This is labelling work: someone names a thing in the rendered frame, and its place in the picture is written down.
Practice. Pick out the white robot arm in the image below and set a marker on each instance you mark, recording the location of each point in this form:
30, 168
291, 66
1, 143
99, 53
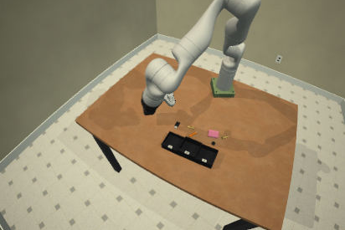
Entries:
162, 79

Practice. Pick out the pink sticky note pad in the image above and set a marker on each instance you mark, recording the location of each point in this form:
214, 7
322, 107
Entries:
213, 134

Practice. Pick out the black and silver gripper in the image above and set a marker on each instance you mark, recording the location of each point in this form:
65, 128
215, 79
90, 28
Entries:
151, 106

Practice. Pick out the black rack of bins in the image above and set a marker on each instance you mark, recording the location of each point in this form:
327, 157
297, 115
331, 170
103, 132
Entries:
190, 147

